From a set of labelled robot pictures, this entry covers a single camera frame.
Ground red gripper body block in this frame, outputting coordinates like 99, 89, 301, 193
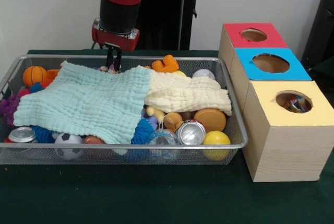
91, 18, 140, 52

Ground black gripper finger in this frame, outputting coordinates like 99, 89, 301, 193
113, 49, 123, 73
105, 46, 115, 70

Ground small polka dot paper ball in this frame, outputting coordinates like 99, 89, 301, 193
99, 63, 122, 75

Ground cream waffle cloth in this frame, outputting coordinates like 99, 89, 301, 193
144, 70, 233, 117

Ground crushed silver can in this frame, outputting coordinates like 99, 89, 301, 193
176, 119, 207, 146

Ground wooden box three round holes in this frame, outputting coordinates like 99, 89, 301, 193
218, 22, 328, 183

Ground orange rubber toy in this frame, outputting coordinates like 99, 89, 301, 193
151, 54, 180, 74

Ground mint waffle cloth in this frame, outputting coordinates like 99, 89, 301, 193
12, 60, 152, 145

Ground orange toy basketball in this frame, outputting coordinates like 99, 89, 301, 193
22, 65, 49, 88

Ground white toy baseball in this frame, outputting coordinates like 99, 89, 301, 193
192, 68, 217, 80

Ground crushed clear plastic bottle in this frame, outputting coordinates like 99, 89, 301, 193
148, 127, 181, 161

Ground small soccer ball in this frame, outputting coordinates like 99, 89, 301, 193
54, 132, 85, 161

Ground red and silver can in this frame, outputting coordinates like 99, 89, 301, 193
4, 126, 39, 144

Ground yellow ball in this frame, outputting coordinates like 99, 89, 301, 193
202, 129, 232, 161

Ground dark green table cloth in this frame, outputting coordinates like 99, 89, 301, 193
0, 49, 334, 224

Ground black upright panel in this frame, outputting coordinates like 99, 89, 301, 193
300, 0, 334, 64

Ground black cable loop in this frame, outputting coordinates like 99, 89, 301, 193
90, 40, 105, 50

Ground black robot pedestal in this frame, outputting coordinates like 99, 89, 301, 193
135, 0, 211, 51

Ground silver wire mesh bin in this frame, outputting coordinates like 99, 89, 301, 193
0, 54, 249, 166

